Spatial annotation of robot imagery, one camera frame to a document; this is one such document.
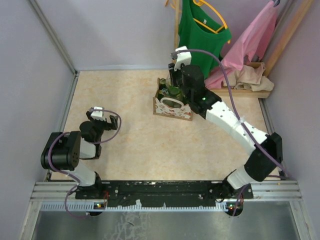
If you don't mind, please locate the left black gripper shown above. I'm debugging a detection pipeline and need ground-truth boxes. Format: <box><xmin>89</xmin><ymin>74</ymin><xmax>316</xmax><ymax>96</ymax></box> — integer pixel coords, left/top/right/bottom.
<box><xmin>87</xmin><ymin>112</ymin><xmax>118</xmax><ymax>143</ymax></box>

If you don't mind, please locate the dark green bottle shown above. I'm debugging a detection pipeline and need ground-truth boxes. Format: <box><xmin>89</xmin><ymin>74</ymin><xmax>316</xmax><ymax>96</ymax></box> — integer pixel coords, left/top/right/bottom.
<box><xmin>158</xmin><ymin>78</ymin><xmax>169</xmax><ymax>98</ymax></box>

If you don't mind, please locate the green bottle yellow label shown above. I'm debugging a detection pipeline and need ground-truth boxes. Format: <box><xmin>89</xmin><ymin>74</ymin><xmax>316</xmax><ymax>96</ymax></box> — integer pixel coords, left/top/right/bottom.
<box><xmin>166</xmin><ymin>80</ymin><xmax>184</xmax><ymax>101</ymax></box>

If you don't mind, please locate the clear bottle green cap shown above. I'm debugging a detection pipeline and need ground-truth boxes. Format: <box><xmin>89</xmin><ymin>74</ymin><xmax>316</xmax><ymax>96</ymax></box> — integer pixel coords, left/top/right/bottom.
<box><xmin>163</xmin><ymin>98</ymin><xmax>184</xmax><ymax>109</ymax></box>

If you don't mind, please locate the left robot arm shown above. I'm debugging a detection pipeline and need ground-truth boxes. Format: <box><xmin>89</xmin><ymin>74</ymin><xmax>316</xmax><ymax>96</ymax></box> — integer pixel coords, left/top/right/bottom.
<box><xmin>40</xmin><ymin>107</ymin><xmax>122</xmax><ymax>199</ymax></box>

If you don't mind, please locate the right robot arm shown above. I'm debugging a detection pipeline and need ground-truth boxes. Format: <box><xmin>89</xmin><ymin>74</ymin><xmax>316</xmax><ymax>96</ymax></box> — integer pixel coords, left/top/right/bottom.
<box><xmin>168</xmin><ymin>63</ymin><xmax>283</xmax><ymax>200</ymax></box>

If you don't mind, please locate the patterned canvas tote bag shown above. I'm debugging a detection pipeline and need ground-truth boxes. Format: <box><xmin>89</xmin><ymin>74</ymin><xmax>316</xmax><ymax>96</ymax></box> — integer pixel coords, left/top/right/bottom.
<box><xmin>152</xmin><ymin>78</ymin><xmax>193</xmax><ymax>121</ymax></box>

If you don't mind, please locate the green tank top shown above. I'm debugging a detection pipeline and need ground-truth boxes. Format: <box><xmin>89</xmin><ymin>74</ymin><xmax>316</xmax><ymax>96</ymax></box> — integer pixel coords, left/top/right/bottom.
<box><xmin>176</xmin><ymin>0</ymin><xmax>233</xmax><ymax>81</ymax></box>

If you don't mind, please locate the wooden clothes rack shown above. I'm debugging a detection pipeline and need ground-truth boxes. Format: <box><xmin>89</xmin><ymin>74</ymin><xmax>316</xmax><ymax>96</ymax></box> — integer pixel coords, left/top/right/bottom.
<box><xmin>171</xmin><ymin>0</ymin><xmax>316</xmax><ymax>99</ymax></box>

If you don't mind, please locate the yellow clothes hanger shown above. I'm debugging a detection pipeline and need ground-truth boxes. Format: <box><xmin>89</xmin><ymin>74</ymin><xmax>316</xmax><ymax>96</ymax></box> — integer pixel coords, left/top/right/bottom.
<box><xmin>164</xmin><ymin>0</ymin><xmax>231</xmax><ymax>45</ymax></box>

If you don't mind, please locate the beige crumpled cloth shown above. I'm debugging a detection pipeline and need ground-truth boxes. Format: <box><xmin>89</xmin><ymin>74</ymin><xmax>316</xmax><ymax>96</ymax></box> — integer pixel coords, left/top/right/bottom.
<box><xmin>224</xmin><ymin>62</ymin><xmax>275</xmax><ymax>92</ymax></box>

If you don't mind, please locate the pink shirt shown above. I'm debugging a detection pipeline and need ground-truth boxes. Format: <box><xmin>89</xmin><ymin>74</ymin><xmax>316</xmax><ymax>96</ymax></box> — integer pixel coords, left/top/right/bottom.
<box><xmin>203</xmin><ymin>0</ymin><xmax>280</xmax><ymax>90</ymax></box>

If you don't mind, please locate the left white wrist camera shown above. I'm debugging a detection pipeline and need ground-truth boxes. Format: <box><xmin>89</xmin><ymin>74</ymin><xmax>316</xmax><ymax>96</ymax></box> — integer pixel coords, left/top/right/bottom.
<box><xmin>89</xmin><ymin>106</ymin><xmax>106</xmax><ymax>121</ymax></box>

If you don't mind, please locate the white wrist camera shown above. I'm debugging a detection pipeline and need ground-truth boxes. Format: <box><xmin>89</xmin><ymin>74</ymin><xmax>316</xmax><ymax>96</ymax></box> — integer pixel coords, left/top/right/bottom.
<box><xmin>89</xmin><ymin>106</ymin><xmax>106</xmax><ymax>121</ymax></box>
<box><xmin>170</xmin><ymin>46</ymin><xmax>192</xmax><ymax>71</ymax></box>

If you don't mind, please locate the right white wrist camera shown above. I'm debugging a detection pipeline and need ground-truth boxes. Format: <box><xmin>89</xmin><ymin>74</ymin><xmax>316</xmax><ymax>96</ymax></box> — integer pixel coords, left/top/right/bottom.
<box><xmin>170</xmin><ymin>46</ymin><xmax>192</xmax><ymax>71</ymax></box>

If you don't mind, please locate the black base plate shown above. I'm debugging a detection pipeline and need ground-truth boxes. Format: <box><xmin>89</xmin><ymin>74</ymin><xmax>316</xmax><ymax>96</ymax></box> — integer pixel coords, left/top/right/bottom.
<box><xmin>75</xmin><ymin>180</ymin><xmax>253</xmax><ymax>208</ymax></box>

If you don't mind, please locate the white cable duct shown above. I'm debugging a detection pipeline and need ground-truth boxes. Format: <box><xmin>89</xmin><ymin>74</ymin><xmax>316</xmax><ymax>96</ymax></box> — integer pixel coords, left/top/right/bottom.
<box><xmin>39</xmin><ymin>201</ymin><xmax>243</xmax><ymax>213</ymax></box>

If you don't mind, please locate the aluminium frame rail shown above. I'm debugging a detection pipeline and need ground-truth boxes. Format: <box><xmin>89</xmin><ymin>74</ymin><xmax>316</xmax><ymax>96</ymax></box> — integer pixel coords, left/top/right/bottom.
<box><xmin>30</xmin><ymin>180</ymin><xmax>303</xmax><ymax>202</ymax></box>

